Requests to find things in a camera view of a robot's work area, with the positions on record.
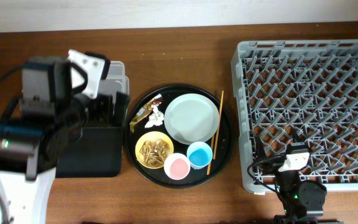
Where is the pale green plate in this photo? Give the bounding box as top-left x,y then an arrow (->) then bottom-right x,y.
164,93 -> 219,145

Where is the white tissue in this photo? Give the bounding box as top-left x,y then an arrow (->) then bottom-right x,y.
145,106 -> 164,128

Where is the yellow bowl with food scraps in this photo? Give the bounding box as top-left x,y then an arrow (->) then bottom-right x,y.
135,131 -> 174,169

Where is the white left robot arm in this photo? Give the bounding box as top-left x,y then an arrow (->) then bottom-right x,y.
0,50 -> 129,223

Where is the black rectangular tray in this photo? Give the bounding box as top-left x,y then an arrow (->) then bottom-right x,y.
56,128 -> 123,178

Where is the long wooden chopstick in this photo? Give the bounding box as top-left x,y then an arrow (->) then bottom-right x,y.
213,90 -> 224,160

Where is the clear plastic bin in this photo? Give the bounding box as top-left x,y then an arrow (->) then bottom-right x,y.
98,61 -> 129,96

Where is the brown gold coffee wrapper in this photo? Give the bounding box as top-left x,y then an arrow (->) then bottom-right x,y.
129,94 -> 162,133

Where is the blue cup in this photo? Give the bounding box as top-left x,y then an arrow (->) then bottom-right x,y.
186,142 -> 210,170

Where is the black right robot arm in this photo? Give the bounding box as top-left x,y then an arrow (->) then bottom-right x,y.
255,134 -> 327,223

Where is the grey dishwasher rack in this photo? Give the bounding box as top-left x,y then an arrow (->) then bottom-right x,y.
231,39 -> 358,194

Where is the short wooden chopstick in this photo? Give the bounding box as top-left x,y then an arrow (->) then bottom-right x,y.
206,135 -> 215,175

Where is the pink cup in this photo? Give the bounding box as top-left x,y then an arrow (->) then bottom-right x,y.
163,153 -> 191,180

